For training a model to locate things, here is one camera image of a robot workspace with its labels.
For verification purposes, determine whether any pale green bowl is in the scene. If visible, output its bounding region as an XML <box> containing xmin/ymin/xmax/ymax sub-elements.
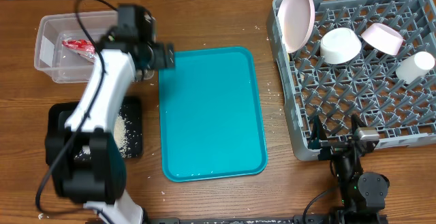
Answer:
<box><xmin>320</xmin><ymin>27</ymin><xmax>362</xmax><ymax>65</ymax></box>

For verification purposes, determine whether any teal serving tray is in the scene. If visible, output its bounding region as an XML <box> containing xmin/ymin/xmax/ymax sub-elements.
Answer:
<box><xmin>159</xmin><ymin>46</ymin><xmax>268</xmax><ymax>182</ymax></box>

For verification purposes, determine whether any white cup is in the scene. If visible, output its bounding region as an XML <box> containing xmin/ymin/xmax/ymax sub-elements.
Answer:
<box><xmin>396</xmin><ymin>51</ymin><xmax>435</xmax><ymax>84</ymax></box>

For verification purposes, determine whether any clear plastic bin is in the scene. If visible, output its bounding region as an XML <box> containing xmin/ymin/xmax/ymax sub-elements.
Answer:
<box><xmin>33</xmin><ymin>10</ymin><xmax>156</xmax><ymax>84</ymax></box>

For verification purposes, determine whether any red snack wrapper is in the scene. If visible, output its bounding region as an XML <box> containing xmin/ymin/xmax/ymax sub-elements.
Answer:
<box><xmin>62</xmin><ymin>39</ymin><xmax>95</xmax><ymax>63</ymax></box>

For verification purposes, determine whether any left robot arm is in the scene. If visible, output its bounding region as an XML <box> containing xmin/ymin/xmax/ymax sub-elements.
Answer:
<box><xmin>35</xmin><ymin>4</ymin><xmax>175</xmax><ymax>223</ymax></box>

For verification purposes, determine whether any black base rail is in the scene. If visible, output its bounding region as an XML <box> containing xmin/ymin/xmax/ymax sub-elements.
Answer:
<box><xmin>84</xmin><ymin>214</ymin><xmax>389</xmax><ymax>224</ymax></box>

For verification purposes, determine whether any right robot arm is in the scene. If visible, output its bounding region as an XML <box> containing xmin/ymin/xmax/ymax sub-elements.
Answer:
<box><xmin>302</xmin><ymin>114</ymin><xmax>390</xmax><ymax>223</ymax></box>

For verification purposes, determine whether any grey dishwasher rack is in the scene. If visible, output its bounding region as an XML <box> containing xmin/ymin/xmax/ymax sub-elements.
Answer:
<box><xmin>267</xmin><ymin>0</ymin><xmax>435</xmax><ymax>161</ymax></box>

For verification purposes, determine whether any large white plate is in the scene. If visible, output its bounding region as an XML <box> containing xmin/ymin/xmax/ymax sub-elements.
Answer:
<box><xmin>277</xmin><ymin>0</ymin><xmax>315</xmax><ymax>53</ymax></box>

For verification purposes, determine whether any black tray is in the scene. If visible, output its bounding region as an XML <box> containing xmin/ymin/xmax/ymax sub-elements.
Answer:
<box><xmin>48</xmin><ymin>97</ymin><xmax>143</xmax><ymax>159</ymax></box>

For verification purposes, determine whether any spilled rice pile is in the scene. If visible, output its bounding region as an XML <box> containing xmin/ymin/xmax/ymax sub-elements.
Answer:
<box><xmin>114</xmin><ymin>115</ymin><xmax>129</xmax><ymax>158</ymax></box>

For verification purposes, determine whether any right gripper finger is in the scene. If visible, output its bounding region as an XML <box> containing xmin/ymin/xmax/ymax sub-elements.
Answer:
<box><xmin>310</xmin><ymin>115</ymin><xmax>327</xmax><ymax>142</ymax></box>
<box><xmin>351</xmin><ymin>114</ymin><xmax>367</xmax><ymax>138</ymax></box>

